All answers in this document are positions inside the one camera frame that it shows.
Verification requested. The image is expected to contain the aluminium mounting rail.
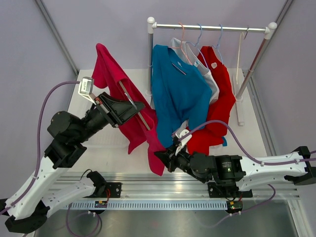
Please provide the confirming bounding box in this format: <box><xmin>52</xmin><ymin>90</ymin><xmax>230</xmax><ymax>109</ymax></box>
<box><xmin>48</xmin><ymin>172</ymin><xmax>300</xmax><ymax>201</ymax></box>

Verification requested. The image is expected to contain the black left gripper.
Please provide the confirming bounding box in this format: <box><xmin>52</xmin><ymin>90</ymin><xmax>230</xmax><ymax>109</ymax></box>
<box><xmin>74</xmin><ymin>92</ymin><xmax>144</xmax><ymax>143</ymax></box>

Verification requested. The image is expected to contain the blue t shirt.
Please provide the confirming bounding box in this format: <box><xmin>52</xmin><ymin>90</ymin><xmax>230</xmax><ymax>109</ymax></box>
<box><xmin>151</xmin><ymin>44</ymin><xmax>212</xmax><ymax>148</ymax></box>

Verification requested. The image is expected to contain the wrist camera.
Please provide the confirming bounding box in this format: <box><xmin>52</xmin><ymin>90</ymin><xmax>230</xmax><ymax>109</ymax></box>
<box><xmin>173</xmin><ymin>129</ymin><xmax>192</xmax><ymax>156</ymax></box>
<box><xmin>78</xmin><ymin>77</ymin><xmax>96</xmax><ymax>104</ymax></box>

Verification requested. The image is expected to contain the light blue hanger right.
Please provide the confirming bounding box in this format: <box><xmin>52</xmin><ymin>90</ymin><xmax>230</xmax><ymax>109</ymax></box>
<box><xmin>210</xmin><ymin>24</ymin><xmax>224</xmax><ymax>65</ymax></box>

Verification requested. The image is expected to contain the red t shirt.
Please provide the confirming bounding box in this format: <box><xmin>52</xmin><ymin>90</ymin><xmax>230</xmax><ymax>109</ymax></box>
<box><xmin>187</xmin><ymin>46</ymin><xmax>236</xmax><ymax>155</ymax></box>

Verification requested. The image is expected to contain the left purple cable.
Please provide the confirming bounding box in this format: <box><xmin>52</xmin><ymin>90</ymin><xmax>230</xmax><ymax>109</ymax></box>
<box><xmin>0</xmin><ymin>80</ymin><xmax>81</xmax><ymax>215</ymax></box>

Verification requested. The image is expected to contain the white t shirt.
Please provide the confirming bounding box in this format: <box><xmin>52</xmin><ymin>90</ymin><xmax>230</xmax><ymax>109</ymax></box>
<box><xmin>171</xmin><ymin>38</ymin><xmax>220</xmax><ymax>104</ymax></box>

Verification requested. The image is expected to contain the pink hanger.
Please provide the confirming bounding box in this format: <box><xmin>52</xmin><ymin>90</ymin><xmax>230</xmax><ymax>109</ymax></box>
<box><xmin>171</xmin><ymin>22</ymin><xmax>192</xmax><ymax>76</ymax></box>

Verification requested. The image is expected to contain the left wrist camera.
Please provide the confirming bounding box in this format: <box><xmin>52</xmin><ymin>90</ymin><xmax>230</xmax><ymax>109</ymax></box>
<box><xmin>78</xmin><ymin>77</ymin><xmax>96</xmax><ymax>104</ymax></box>

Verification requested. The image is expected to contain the clear plastic basket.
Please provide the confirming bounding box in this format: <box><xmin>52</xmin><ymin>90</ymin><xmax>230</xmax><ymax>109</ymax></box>
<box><xmin>84</xmin><ymin>127</ymin><xmax>129</xmax><ymax>149</ymax></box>

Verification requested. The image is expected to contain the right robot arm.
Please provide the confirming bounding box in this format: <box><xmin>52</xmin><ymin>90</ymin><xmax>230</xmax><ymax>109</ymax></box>
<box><xmin>154</xmin><ymin>146</ymin><xmax>316</xmax><ymax>198</ymax></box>

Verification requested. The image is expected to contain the cream white hanger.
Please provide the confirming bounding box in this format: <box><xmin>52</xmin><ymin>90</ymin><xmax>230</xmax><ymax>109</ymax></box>
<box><xmin>235</xmin><ymin>27</ymin><xmax>249</xmax><ymax>85</ymax></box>

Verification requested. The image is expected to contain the metal clothes rack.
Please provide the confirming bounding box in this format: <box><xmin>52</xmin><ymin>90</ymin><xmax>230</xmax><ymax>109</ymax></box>
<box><xmin>147</xmin><ymin>17</ymin><xmax>277</xmax><ymax>126</ymax></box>

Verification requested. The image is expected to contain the grey hanger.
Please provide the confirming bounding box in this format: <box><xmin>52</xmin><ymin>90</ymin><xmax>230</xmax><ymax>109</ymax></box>
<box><xmin>119</xmin><ymin>81</ymin><xmax>152</xmax><ymax>131</ymax></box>

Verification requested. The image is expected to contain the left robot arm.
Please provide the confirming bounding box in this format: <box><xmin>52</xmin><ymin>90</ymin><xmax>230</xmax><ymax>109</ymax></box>
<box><xmin>0</xmin><ymin>92</ymin><xmax>145</xmax><ymax>234</ymax></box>

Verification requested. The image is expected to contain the white slotted cable duct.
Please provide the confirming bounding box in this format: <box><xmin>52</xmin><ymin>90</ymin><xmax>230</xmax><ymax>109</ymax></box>
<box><xmin>53</xmin><ymin>200</ymin><xmax>228</xmax><ymax>210</ymax></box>

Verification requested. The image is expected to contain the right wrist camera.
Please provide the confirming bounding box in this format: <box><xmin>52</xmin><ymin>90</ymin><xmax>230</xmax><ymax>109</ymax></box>
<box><xmin>173</xmin><ymin>129</ymin><xmax>192</xmax><ymax>156</ymax></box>

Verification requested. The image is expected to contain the magenta t shirt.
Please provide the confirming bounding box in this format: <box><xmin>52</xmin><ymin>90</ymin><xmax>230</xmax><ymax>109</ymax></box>
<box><xmin>92</xmin><ymin>43</ymin><xmax>165</xmax><ymax>176</ymax></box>

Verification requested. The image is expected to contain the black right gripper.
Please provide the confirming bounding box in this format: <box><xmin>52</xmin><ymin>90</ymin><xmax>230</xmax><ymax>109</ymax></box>
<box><xmin>155</xmin><ymin>142</ymin><xmax>207</xmax><ymax>183</ymax></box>

